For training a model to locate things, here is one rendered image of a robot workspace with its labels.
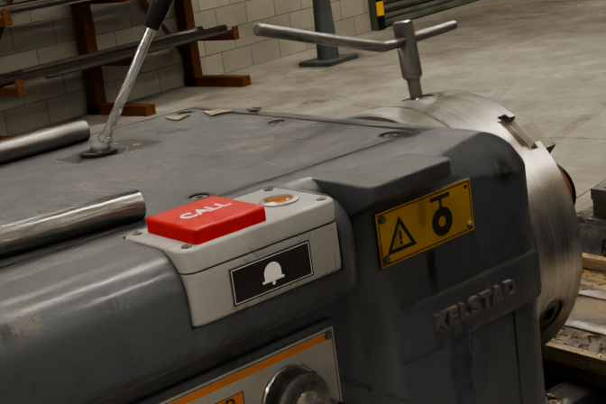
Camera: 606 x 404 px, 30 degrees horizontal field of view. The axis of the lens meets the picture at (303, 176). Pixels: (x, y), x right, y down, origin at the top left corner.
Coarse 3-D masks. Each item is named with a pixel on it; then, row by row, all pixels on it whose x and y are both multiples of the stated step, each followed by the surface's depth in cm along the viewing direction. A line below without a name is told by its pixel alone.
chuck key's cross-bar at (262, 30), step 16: (256, 32) 104; (272, 32) 105; (288, 32) 107; (304, 32) 109; (320, 32) 111; (416, 32) 123; (432, 32) 125; (352, 48) 115; (368, 48) 116; (384, 48) 118
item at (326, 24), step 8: (312, 0) 1002; (320, 0) 995; (328, 0) 998; (320, 8) 996; (328, 8) 998; (320, 16) 998; (328, 16) 999; (320, 24) 1000; (328, 24) 1000; (328, 32) 1001; (320, 48) 1005; (328, 48) 1003; (336, 48) 1008; (320, 56) 1007; (328, 56) 1004; (336, 56) 1008; (344, 56) 1012; (352, 56) 1012; (304, 64) 1007; (312, 64) 1001; (320, 64) 995; (328, 64) 989; (336, 64) 997
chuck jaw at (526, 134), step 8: (512, 128) 118; (520, 128) 119; (528, 128) 122; (536, 128) 122; (520, 136) 118; (528, 136) 118; (536, 136) 121; (544, 136) 122; (520, 144) 117; (528, 144) 117; (544, 144) 121; (552, 144) 121
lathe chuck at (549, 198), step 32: (448, 96) 122; (480, 96) 122; (480, 128) 116; (544, 160) 116; (544, 192) 114; (544, 224) 113; (576, 224) 116; (544, 256) 113; (576, 256) 116; (544, 288) 114; (576, 288) 118
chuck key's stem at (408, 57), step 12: (396, 24) 121; (408, 24) 121; (396, 36) 122; (408, 36) 121; (408, 48) 121; (408, 60) 122; (408, 72) 122; (420, 72) 122; (408, 84) 123; (420, 84) 123; (420, 96) 123
